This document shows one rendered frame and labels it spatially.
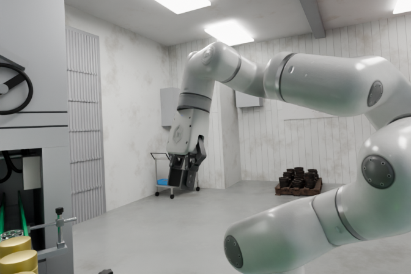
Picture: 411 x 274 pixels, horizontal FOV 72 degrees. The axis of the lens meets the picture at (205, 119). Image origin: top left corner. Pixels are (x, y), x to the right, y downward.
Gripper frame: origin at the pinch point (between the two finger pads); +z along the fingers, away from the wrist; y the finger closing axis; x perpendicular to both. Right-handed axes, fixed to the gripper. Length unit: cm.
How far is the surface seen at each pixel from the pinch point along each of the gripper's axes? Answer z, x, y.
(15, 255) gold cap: 9.5, -28.4, 16.8
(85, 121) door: -47, 56, -410
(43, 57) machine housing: -40, -28, -90
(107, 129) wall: -45, 99, -437
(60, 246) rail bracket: 34, -7, -69
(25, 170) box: 11, -23, -100
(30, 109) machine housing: -16, -28, -90
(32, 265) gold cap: 10.0, -26.9, 18.4
